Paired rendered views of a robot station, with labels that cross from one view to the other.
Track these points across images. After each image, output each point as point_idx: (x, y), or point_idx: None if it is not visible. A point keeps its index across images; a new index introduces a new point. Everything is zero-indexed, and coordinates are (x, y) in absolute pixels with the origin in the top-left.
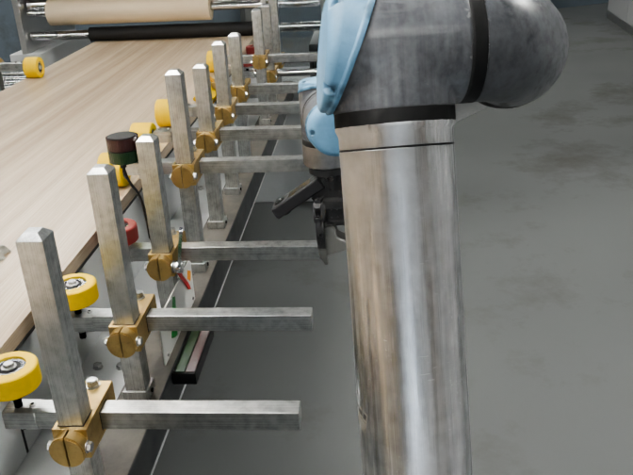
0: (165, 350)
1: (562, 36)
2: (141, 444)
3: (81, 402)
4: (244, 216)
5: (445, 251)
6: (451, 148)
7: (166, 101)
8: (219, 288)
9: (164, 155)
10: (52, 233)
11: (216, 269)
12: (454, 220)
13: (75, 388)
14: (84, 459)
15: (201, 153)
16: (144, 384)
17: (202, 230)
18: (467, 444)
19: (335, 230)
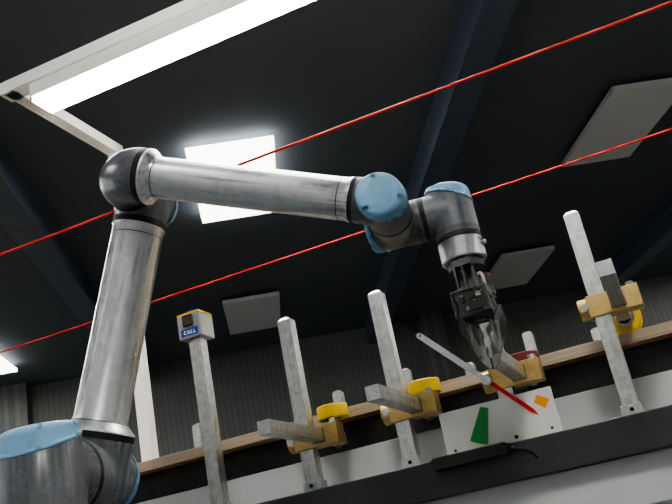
0: (449, 444)
1: (106, 168)
2: (356, 480)
3: (297, 417)
4: None
5: (102, 275)
6: (114, 232)
7: None
8: (656, 445)
9: None
10: (287, 319)
11: (639, 416)
12: (107, 262)
13: (292, 406)
14: (288, 448)
15: (621, 286)
16: (402, 453)
17: (623, 369)
18: (86, 363)
19: (470, 328)
